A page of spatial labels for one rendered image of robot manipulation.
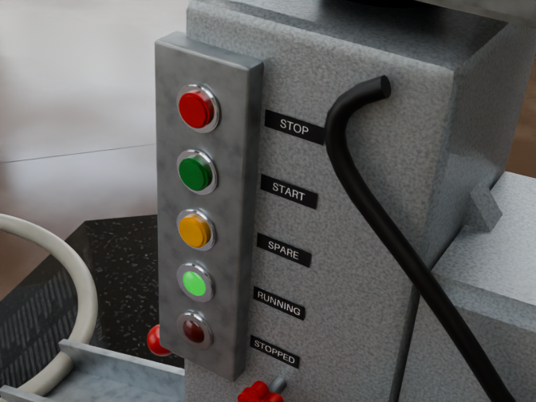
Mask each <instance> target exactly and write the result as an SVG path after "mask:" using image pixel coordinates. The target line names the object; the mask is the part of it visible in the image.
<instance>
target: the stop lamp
mask: <svg viewBox="0 0 536 402"><path fill-rule="evenodd" d="M183 331H184V334H185V336H186V337H187V338H188V339H189V340H190V341H192V342H194V343H202V342H203V341H204V333H203V331H202V329H201V328H200V326H199V325H198V324H196V323H195V322H193V321H185V322H184V323H183Z"/></svg>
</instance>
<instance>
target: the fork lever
mask: <svg viewBox="0 0 536 402"><path fill-rule="evenodd" d="M58 344H59V347H60V349H61V351H62V352H63V353H66V354H67V355H68V356H69V357H70V358H71V359H72V361H73V365H74V367H73V370H72V371H71V372H70V373H69V374H68V375H67V377H66V378H65V379H64V380H63V381H62V382H61V383H60V384H59V385H57V386H56V387H55V388H54V389H53V390H52V391H50V392H49V393H48V394H47V395H45V396H44V397H42V396H38V395H35V394H33V393H29V392H25V391H22V390H20V389H17V388H12V387H10V386H7V385H4V386H2V387H1V388H0V395H1V398H2V399H4V400H5V401H7V402H184V369H182V368H176V367H173V366H170V365H165V364H161V363H158V362H155V361H149V360H145V359H142V358H139V357H133V356H129V355H126V354H123V353H117V352H113V351H110V350H107V349H101V348H97V347H94V346H91V345H86V344H82V343H79V342H75V341H70V340H66V339H63V340H61V341H60V342H59V343H58Z"/></svg>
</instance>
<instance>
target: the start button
mask: <svg viewBox="0 0 536 402"><path fill-rule="evenodd" d="M179 175H180V178H181V180H182V181H183V182H184V184H185V185H186V186H188V187H189V188H190V189H192V190H194V191H202V190H203V189H205V188H206V187H207V186H208V185H209V183H210V180H211V176H210V172H209V170H208V168H207V166H206V165H205V163H204V162H203V161H202V160H200V159H198V158H196V157H193V156H189V157H187V158H185V159H184V160H182V161H181V163H180V164H179Z"/></svg>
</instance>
